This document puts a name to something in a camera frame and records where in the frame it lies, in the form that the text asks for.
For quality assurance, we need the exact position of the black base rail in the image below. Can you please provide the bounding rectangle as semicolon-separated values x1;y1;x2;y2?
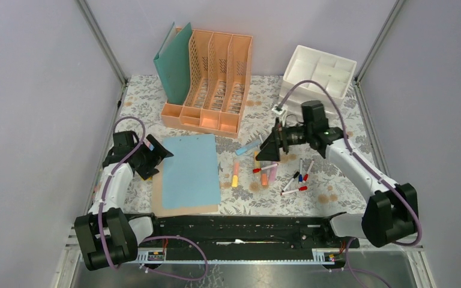
139;215;349;262

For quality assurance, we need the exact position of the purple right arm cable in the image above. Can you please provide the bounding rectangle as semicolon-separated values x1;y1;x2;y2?
280;79;423;288

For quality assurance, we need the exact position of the orange plastic file organizer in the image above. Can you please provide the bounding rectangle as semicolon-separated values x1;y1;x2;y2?
161;29;253;138

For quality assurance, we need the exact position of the red cap marker lowest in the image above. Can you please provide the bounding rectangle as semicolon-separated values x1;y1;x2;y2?
280;186;308;196

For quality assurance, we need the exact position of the white plastic drawer unit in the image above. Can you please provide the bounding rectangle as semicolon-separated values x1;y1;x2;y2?
279;45;357;116

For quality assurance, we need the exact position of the red cap marker upper right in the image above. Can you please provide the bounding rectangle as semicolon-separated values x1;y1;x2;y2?
303;160;315;183

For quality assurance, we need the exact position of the blue cap marker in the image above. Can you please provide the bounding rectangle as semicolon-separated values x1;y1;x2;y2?
298;158;303;183

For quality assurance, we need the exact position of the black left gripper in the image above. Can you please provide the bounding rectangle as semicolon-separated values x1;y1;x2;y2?
131;134;172;179

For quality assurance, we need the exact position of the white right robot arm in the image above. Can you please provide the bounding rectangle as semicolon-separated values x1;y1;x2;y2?
256;100;421;247

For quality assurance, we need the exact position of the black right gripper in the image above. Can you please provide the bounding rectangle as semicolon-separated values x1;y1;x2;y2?
255;118;312;162

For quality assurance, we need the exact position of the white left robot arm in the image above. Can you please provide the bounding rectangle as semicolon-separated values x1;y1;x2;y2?
74;131;173;271

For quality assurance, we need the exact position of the green folder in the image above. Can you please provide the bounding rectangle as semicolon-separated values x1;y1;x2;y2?
153;23;192;105

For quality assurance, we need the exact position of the tan kraft folder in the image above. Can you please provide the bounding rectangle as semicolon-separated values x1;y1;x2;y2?
151;163;218;218

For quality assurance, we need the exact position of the light blue folder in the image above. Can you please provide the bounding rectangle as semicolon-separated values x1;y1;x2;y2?
162;134;221;209

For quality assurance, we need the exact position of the red cap marker on highlighters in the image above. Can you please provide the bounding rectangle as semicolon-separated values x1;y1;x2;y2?
253;163;278;173

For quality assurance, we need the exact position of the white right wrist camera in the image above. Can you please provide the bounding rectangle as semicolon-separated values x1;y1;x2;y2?
271;104;287;119

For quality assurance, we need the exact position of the black cap marker right group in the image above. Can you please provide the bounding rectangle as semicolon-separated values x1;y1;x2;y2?
281;172;300;193

